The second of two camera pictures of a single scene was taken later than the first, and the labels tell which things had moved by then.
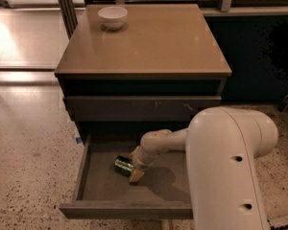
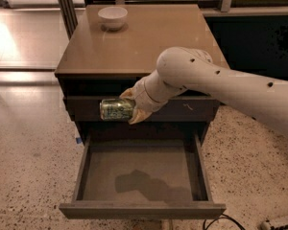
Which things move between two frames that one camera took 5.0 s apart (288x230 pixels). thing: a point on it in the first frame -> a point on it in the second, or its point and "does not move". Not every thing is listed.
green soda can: (123, 165) -> (116, 108)
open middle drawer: (161, 192) does not move
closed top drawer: (139, 108) does not move
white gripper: (139, 163) -> (139, 95)
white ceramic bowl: (112, 18) does not move
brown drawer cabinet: (151, 75) does not move
